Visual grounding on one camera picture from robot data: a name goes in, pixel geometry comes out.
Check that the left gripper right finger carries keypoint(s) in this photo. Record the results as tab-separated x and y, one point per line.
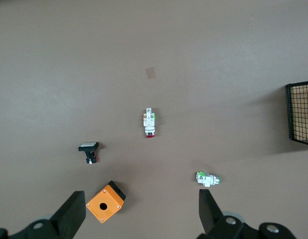
208	211

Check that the green push button switch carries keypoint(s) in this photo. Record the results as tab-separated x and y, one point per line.
206	179

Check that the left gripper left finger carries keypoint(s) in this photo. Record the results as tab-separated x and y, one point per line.
69	214

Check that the orange button enclosure box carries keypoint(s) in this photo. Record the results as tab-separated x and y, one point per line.
104	199

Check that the red push button switch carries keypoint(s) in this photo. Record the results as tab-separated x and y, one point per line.
149	120

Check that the black square push button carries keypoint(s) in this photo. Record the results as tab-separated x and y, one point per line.
88	147

